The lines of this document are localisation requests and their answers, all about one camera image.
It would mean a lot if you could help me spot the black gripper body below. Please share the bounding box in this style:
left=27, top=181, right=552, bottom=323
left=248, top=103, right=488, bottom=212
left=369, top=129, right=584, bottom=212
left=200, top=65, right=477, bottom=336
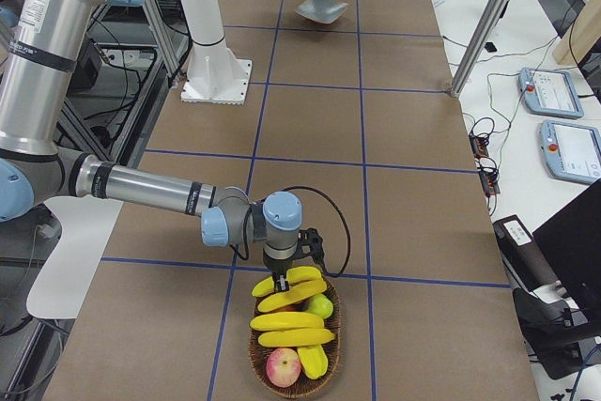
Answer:
left=263, top=250, right=297, bottom=277

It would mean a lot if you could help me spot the black monitor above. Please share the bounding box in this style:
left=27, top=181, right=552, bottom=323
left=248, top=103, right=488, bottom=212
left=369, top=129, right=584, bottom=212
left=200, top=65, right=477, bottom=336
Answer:
left=533, top=181, right=600, bottom=316

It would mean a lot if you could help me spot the black box with label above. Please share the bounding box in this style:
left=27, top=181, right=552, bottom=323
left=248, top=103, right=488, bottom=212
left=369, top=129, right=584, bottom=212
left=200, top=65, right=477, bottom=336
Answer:
left=493, top=215, right=565, bottom=292

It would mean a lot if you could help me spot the white chair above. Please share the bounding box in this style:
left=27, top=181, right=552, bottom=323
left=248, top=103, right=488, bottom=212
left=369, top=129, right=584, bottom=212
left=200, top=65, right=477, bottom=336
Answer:
left=26, top=196, right=123, bottom=319

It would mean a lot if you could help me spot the green pear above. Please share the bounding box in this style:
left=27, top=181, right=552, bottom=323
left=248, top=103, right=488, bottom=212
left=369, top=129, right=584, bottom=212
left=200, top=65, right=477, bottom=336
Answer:
left=305, top=294, right=334, bottom=319

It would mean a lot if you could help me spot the lower teach pendant tablet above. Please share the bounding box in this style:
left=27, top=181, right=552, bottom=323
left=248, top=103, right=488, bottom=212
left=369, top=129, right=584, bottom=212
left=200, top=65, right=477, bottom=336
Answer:
left=539, top=120, right=600, bottom=185

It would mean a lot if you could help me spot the yellow banana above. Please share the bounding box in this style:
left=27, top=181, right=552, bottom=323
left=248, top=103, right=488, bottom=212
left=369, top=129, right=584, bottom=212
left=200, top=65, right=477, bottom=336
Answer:
left=257, top=328, right=336, bottom=348
left=257, top=279, right=327, bottom=313
left=252, top=266, right=322, bottom=298
left=250, top=312, right=325, bottom=332

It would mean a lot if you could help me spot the grey square plate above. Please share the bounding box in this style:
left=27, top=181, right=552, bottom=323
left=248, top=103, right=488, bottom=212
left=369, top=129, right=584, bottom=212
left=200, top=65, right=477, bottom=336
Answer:
left=294, top=0, right=348, bottom=25

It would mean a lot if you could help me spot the teach pendant tablet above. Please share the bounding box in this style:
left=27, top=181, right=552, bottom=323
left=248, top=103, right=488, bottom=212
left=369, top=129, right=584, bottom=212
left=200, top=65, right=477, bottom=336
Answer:
left=519, top=68, right=584, bottom=119
left=539, top=120, right=600, bottom=185

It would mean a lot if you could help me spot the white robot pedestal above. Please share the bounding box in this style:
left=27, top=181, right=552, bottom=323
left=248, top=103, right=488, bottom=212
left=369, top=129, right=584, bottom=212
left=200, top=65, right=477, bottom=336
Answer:
left=181, top=0, right=253, bottom=105

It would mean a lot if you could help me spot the yellow starfruit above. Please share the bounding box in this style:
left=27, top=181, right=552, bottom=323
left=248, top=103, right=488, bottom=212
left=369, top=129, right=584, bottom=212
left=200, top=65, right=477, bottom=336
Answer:
left=297, top=345, right=329, bottom=379

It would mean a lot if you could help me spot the brown wicker basket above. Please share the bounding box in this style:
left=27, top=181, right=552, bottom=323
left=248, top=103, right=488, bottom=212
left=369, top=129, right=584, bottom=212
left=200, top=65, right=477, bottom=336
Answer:
left=249, top=277, right=342, bottom=399

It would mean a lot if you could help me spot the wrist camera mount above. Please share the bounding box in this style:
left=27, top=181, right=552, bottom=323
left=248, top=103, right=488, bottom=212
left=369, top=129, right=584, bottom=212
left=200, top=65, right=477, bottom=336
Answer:
left=297, top=227, right=325, bottom=265

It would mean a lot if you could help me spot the orange circuit board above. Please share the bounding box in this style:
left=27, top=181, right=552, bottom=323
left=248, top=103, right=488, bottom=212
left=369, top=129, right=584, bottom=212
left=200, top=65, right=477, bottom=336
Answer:
left=479, top=171, right=500, bottom=197
left=470, top=135, right=489, bottom=157

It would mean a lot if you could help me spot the small black box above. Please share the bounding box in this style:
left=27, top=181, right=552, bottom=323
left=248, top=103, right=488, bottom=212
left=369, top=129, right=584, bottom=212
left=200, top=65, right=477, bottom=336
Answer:
left=485, top=41, right=497, bottom=53

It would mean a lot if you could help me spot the pink apple near end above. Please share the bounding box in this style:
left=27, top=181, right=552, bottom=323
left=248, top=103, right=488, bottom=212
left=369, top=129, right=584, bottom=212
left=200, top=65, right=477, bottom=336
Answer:
left=266, top=347, right=301, bottom=388

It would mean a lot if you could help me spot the upper teach pendant tablet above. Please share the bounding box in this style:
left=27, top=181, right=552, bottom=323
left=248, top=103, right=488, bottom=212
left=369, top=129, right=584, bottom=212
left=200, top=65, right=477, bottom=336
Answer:
left=519, top=68, right=584, bottom=119

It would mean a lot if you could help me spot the aluminium frame post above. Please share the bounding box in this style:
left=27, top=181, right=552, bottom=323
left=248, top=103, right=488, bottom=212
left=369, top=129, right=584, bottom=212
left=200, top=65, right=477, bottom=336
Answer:
left=449, top=0, right=509, bottom=98

